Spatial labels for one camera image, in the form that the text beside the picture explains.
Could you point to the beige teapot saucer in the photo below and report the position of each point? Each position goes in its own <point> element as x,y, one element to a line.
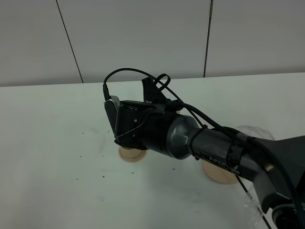
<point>218,175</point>

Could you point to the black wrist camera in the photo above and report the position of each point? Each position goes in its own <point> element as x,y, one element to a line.
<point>111,107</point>

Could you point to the near beige saucer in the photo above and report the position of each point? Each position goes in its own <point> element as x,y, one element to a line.
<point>131,155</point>

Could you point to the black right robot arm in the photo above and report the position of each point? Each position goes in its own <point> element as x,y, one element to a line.
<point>179,130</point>

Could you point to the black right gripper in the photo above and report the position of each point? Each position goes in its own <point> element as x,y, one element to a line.
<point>140,125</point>

